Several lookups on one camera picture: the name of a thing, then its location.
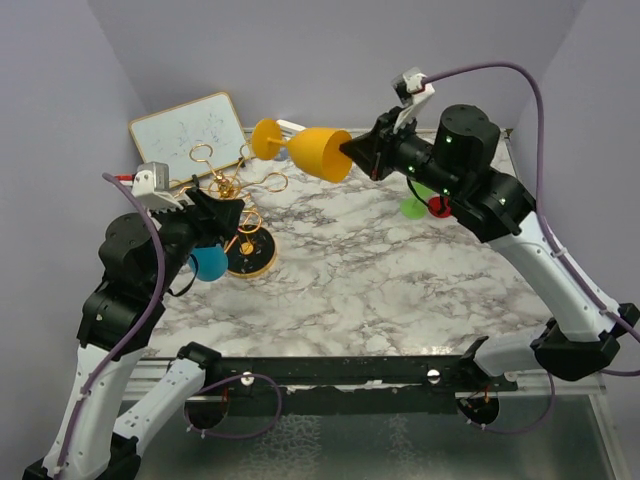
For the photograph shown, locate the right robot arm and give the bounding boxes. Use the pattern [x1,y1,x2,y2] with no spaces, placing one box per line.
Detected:
[340,104,639,391]

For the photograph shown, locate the orange wine glass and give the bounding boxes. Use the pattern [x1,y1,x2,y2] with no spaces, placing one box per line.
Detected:
[250,118,352,183]

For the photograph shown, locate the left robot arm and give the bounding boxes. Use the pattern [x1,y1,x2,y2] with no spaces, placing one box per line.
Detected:
[23,188,245,479]

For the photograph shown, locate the blue wine glass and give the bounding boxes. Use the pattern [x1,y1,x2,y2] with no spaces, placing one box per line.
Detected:
[188,245,228,282]

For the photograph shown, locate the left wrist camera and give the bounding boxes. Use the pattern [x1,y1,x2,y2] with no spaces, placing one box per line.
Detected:
[115,162,184,212]

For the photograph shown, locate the green wine glass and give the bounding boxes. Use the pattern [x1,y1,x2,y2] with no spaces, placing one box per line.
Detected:
[400,182,431,220]

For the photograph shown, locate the red wine glass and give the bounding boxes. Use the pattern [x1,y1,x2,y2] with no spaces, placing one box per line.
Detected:
[427,196,451,218]

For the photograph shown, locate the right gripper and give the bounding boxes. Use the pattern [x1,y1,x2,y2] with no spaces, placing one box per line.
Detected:
[340,106,461,201]

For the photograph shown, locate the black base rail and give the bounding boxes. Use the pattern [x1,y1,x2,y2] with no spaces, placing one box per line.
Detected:
[177,342,517,416]

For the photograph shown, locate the gold wire glass rack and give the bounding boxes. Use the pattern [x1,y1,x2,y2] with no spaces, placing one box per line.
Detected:
[170,143,289,279]

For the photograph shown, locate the whiteboard with wooden frame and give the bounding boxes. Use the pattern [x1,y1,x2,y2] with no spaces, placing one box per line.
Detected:
[129,92,246,186]

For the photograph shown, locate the white whiteboard eraser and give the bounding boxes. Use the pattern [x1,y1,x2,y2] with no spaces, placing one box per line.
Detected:
[276,119,305,137]

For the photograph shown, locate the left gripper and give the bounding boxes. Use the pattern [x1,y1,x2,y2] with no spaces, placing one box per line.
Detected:
[148,185,245,295]

